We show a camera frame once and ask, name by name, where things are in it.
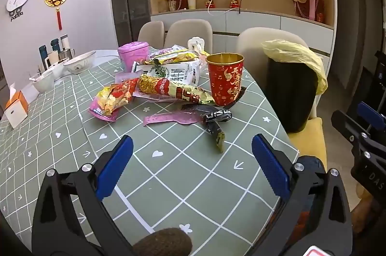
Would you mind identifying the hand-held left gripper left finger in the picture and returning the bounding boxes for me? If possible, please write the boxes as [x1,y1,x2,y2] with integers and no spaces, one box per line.
[32,135,134,256]

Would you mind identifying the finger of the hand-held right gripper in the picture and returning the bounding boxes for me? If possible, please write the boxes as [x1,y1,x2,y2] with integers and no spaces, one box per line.
[331,110,372,154]
[357,102,386,136]

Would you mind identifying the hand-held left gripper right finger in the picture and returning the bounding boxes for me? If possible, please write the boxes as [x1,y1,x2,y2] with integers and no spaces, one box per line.
[247,133,353,256]

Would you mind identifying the black trash bin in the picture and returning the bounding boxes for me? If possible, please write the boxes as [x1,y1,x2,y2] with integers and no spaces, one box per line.
[265,59,320,134]

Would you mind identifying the dark brown wrapper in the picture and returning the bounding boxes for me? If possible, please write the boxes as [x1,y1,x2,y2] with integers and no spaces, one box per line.
[206,122,225,153]

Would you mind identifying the red yellow snack bag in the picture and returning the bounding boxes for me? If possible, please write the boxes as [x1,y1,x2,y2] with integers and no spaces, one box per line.
[88,78,140,121]

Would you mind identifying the pink strip wrapper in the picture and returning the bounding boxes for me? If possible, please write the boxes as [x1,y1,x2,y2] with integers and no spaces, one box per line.
[143,110,208,126]

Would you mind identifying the long red gold wrapper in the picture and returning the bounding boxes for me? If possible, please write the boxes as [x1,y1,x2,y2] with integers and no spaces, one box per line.
[137,75,216,106]

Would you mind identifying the red gold paper cup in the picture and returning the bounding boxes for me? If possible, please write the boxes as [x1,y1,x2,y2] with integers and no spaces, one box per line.
[206,53,245,107]

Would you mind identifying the white green milk carton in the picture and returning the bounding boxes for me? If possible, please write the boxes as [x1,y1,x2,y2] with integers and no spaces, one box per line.
[133,60,201,88]

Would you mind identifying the yellow black snack wrapper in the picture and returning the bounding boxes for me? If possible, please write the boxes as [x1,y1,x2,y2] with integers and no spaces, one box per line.
[145,48,200,65]

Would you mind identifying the pink white candy wrapper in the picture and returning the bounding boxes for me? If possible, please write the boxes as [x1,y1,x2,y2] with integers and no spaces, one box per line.
[150,47,174,57]

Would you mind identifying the yellow seat cushion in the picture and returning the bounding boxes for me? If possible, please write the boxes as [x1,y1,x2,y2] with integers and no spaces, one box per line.
[286,117,328,166]

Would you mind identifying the green checked tablecloth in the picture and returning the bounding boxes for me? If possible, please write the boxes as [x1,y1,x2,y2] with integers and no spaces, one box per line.
[0,55,299,256]

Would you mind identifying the large white bowl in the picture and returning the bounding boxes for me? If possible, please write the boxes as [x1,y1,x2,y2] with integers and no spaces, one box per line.
[63,51,97,75]

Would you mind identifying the pink plastic toy box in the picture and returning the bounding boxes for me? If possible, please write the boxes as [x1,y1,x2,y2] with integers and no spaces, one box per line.
[117,41,150,73]

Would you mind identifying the orange white tissue box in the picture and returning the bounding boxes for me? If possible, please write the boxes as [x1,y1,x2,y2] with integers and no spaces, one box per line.
[5,83,29,129]

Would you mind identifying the large red flower bouquet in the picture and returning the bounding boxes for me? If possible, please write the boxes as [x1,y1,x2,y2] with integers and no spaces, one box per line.
[290,0,326,23]

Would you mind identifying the beige chair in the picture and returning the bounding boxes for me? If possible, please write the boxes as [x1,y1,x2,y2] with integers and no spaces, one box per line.
[235,27,323,124]
[137,21,165,48]
[164,19,213,53]

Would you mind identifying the white yellow toy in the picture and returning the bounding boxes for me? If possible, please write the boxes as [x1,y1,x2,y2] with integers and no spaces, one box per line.
[187,37,208,56]

